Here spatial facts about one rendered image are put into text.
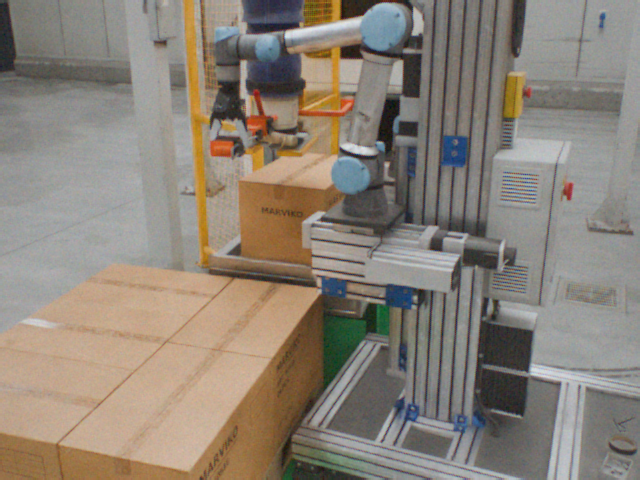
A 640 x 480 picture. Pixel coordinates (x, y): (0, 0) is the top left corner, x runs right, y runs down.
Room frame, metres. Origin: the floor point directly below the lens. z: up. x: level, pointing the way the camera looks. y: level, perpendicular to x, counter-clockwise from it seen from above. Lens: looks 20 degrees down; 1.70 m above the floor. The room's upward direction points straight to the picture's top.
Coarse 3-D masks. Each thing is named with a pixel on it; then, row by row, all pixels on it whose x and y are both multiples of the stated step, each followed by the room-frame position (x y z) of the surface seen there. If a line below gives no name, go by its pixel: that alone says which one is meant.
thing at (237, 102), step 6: (222, 84) 2.07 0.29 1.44; (228, 84) 2.07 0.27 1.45; (234, 84) 2.08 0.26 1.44; (240, 84) 2.10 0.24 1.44; (234, 90) 2.11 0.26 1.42; (234, 96) 2.10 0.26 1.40; (234, 102) 2.08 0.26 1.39; (240, 102) 2.10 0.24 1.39; (234, 108) 2.07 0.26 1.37; (240, 108) 2.13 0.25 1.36; (234, 114) 2.07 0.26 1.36; (222, 120) 2.08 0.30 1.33; (234, 120) 2.09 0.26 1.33
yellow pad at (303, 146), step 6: (300, 132) 2.72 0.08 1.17; (312, 138) 2.73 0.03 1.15; (318, 138) 2.80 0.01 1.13; (300, 144) 2.60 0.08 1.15; (306, 144) 2.62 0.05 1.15; (312, 144) 2.67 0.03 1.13; (282, 150) 2.52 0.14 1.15; (288, 150) 2.52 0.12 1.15; (294, 150) 2.52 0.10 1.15; (300, 150) 2.52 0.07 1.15; (306, 150) 2.56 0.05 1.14; (288, 156) 2.50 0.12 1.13; (294, 156) 2.49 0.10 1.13; (300, 156) 2.49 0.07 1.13
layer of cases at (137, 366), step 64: (64, 320) 2.30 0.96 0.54; (128, 320) 2.29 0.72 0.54; (192, 320) 2.29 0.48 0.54; (256, 320) 2.29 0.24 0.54; (320, 320) 2.55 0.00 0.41; (0, 384) 1.86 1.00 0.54; (64, 384) 1.85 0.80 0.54; (128, 384) 1.85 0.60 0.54; (192, 384) 1.85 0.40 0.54; (256, 384) 1.88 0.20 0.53; (0, 448) 1.61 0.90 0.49; (64, 448) 1.55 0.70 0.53; (128, 448) 1.54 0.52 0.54; (192, 448) 1.53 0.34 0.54; (256, 448) 1.86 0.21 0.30
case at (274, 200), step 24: (264, 168) 3.02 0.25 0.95; (288, 168) 3.02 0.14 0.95; (312, 168) 3.02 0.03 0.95; (240, 192) 2.81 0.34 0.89; (264, 192) 2.77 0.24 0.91; (288, 192) 2.73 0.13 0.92; (312, 192) 2.69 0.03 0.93; (336, 192) 2.81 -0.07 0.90; (240, 216) 2.82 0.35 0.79; (264, 216) 2.77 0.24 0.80; (288, 216) 2.73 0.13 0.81; (264, 240) 2.78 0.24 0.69; (288, 240) 2.73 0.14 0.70
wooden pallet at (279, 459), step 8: (320, 376) 2.55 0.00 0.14; (320, 384) 2.54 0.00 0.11; (312, 392) 2.43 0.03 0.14; (320, 392) 2.54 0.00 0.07; (312, 400) 2.45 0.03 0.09; (304, 408) 2.33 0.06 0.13; (304, 416) 2.43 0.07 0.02; (296, 424) 2.23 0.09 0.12; (288, 432) 2.15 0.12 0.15; (288, 440) 2.27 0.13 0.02; (280, 448) 2.07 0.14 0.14; (288, 448) 2.22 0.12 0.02; (280, 456) 2.06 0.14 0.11; (288, 456) 2.17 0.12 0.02; (272, 464) 1.99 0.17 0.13; (280, 464) 2.06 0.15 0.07; (288, 464) 2.14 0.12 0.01; (272, 472) 1.98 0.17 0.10; (280, 472) 2.06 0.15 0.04
